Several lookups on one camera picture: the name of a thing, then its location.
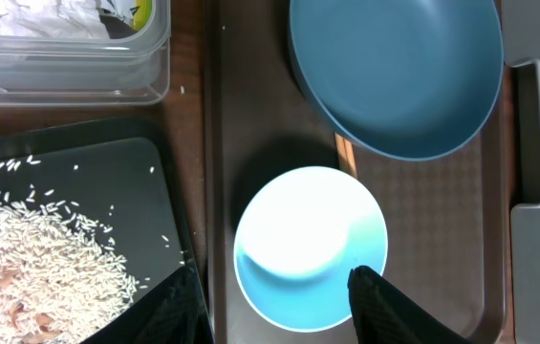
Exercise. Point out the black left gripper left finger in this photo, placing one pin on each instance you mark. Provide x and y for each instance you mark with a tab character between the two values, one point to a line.
174	312

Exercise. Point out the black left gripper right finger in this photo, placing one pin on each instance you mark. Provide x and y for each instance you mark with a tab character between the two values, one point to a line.
384	315

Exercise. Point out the light blue bowl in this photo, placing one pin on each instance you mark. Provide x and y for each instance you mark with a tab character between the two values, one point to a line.
298	240

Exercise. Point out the rice grains pile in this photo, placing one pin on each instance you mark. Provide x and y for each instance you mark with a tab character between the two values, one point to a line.
58	282

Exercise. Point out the dark blue plate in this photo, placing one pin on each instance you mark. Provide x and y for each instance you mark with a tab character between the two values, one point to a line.
412	80

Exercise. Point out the white tissue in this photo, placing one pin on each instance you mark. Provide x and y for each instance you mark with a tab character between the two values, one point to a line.
58	19

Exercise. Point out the yellow silver snack wrapper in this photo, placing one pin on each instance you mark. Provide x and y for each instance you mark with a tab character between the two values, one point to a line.
134	13

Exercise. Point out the clear plastic waste bin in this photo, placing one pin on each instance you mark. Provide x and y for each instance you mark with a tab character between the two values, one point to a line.
128	68

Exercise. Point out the brown serving tray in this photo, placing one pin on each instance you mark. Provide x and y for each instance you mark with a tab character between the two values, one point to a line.
446	218

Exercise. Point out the black plastic tray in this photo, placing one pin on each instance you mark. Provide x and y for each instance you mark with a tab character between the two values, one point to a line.
120	172

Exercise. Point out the wooden chopstick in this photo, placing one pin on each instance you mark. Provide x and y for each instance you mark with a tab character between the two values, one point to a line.
346	156

